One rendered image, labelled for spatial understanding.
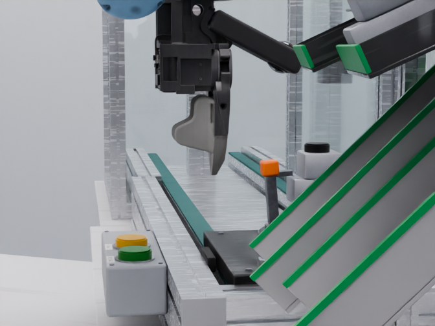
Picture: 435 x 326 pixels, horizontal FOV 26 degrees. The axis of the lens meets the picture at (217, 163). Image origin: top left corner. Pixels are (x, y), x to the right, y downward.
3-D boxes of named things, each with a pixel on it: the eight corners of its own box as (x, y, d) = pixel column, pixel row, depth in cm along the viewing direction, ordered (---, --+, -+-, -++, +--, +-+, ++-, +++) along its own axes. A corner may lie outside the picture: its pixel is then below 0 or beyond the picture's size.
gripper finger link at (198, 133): (173, 175, 109) (172, 95, 108) (224, 174, 110) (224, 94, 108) (175, 179, 106) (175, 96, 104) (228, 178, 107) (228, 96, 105)
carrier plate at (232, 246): (233, 293, 99) (233, 273, 99) (203, 246, 122) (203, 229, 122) (451, 285, 102) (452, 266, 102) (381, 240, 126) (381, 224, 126)
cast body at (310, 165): (294, 206, 109) (294, 145, 108) (285, 199, 113) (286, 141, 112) (364, 204, 110) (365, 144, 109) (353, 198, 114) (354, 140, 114)
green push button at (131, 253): (118, 270, 109) (118, 253, 108) (117, 262, 112) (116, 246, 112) (153, 268, 109) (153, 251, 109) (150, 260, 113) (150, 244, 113)
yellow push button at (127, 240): (116, 256, 115) (116, 240, 115) (114, 249, 119) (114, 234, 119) (148, 255, 116) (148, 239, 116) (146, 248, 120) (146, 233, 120)
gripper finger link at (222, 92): (208, 132, 109) (208, 57, 108) (223, 132, 109) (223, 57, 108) (214, 136, 104) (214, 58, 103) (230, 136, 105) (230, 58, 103)
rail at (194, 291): (182, 396, 94) (181, 290, 93) (131, 228, 182) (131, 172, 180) (235, 393, 95) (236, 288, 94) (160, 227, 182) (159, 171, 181)
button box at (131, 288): (106, 317, 107) (105, 264, 107) (101, 274, 128) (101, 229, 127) (167, 315, 108) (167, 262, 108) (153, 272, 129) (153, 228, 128)
